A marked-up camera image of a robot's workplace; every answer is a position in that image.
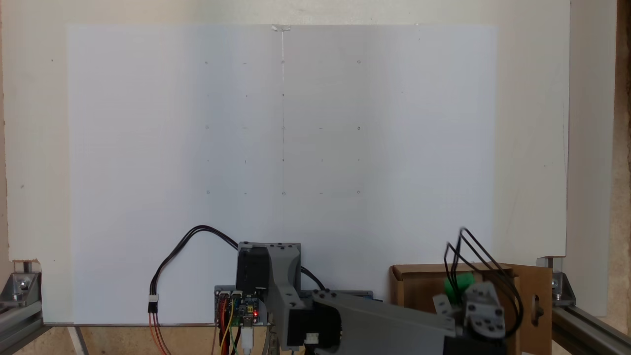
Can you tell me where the metal corner bracket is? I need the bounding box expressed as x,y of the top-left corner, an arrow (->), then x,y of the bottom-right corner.
0,260 -> 42,304
536,256 -> 576,307

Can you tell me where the black looped power cable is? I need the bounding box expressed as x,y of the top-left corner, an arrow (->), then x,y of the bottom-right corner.
148,225 -> 240,314

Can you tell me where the brown cardboard box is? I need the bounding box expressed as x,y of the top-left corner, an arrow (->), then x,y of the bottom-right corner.
389,262 -> 554,355

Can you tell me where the black arm motor cable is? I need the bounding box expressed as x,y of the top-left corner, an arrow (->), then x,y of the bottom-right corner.
300,266 -> 327,291
444,228 -> 524,337

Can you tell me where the aluminium frame post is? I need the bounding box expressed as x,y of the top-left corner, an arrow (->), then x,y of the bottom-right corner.
0,296 -> 46,355
551,303 -> 631,355

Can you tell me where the white paper sheet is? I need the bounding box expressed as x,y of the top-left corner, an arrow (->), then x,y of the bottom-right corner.
66,25 -> 284,325
282,25 -> 498,323

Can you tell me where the red jumper wire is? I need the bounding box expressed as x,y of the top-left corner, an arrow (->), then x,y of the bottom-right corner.
218,297 -> 229,355

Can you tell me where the small controller circuit board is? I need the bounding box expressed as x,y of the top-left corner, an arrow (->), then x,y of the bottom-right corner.
214,286 -> 269,327

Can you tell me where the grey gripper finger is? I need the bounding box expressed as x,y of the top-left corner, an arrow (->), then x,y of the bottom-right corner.
433,294 -> 462,317

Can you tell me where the yellow jumper wire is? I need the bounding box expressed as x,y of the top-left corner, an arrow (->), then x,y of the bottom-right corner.
222,297 -> 236,355

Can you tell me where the green die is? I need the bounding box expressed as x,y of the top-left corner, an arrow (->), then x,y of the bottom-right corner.
444,273 -> 477,305

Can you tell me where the red and orange wire pair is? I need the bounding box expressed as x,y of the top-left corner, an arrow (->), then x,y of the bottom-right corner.
148,312 -> 172,355

